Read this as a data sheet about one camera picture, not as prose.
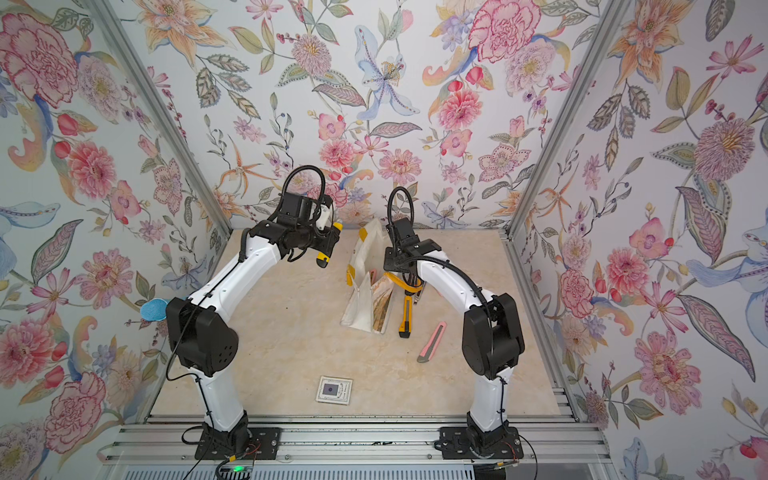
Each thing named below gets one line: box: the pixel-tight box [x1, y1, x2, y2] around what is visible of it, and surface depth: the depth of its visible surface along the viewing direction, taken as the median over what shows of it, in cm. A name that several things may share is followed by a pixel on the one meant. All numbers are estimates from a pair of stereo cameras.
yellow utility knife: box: [398, 296, 413, 339], surface depth 97 cm
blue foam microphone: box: [140, 298, 168, 321], surface depth 64 cm
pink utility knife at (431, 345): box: [417, 321, 447, 364], surface depth 92 cm
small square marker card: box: [316, 375, 353, 406], surface depth 82 cm
